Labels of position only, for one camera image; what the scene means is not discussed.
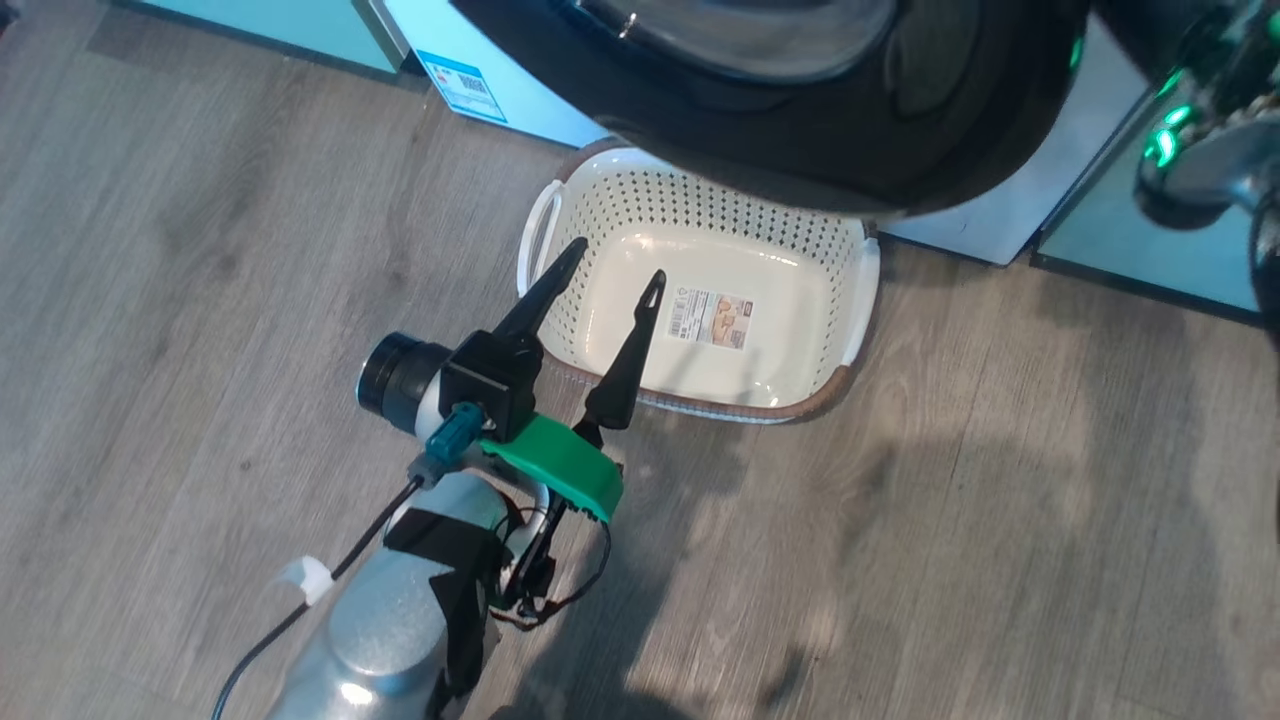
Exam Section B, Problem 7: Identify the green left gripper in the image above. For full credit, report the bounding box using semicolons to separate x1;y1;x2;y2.
478;237;668;524

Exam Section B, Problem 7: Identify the dark round washing machine door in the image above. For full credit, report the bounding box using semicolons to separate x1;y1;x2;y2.
450;0;1093;217

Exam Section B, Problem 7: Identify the pale teal cabinet panel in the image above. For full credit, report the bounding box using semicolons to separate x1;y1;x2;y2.
130;0;411;77
1030;90;1280;326

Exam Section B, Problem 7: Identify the white washing machine body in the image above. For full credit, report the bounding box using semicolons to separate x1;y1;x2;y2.
380;0;1166;268

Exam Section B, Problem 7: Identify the white perforated laundry basket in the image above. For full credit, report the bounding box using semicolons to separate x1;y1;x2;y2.
517;140;882;426

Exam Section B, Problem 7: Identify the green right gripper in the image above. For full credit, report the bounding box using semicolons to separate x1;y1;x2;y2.
1138;62;1217;173

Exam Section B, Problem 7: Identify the white cable clip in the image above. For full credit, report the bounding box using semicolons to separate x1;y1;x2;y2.
276;556;335;608

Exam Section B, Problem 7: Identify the thin black wire loop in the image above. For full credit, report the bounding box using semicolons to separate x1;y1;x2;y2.
490;500;614;631

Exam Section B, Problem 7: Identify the blue energy label sticker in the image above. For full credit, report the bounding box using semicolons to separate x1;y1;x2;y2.
415;48;509;125

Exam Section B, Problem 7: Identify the black camera cable teal plug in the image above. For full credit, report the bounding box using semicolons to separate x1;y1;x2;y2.
210;404;498;720

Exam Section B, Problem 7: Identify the paper product label sticker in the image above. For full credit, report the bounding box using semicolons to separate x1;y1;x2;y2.
667;284;755;350

